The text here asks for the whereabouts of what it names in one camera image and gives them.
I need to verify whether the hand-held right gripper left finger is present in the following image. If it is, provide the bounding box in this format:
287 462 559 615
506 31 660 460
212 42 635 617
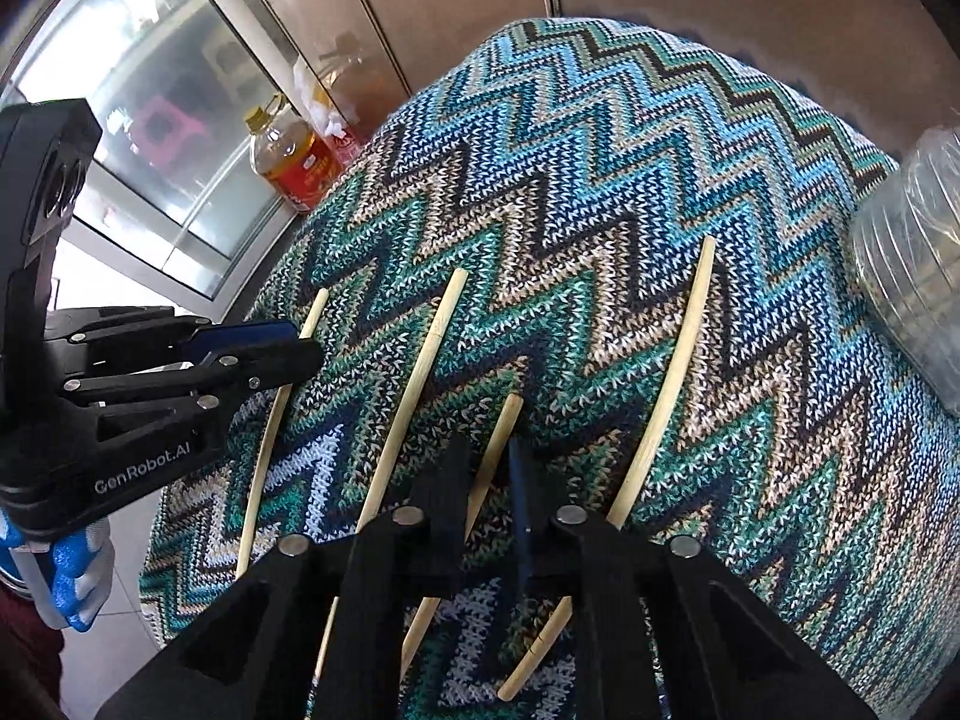
94 431 473 720

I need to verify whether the person's left hand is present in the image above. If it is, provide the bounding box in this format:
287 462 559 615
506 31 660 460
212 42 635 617
0 514 117 631

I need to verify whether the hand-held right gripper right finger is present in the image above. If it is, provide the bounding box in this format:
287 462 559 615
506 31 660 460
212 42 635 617
506 435 893 720

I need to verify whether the sliding glass door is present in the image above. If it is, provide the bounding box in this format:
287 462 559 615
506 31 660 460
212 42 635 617
0 0 301 301

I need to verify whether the large cooking oil bottle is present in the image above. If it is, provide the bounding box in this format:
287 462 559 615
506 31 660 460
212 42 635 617
247 92 342 212

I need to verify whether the pink plastic stool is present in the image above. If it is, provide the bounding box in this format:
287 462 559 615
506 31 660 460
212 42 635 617
133 94 205 166

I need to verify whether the person's left forearm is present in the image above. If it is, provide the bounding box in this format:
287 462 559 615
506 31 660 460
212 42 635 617
0 585 68 698

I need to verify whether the bamboo chopstick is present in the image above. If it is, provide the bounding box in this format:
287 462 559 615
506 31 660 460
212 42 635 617
400 392 524 680
497 235 717 702
235 287 331 580
311 268 470 683

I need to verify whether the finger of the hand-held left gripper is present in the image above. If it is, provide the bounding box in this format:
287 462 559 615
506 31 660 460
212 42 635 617
45 307 301 377
64 340 325 413

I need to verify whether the zigzag knitted blanket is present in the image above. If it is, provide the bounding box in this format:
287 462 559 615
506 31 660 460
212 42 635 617
139 15 960 720

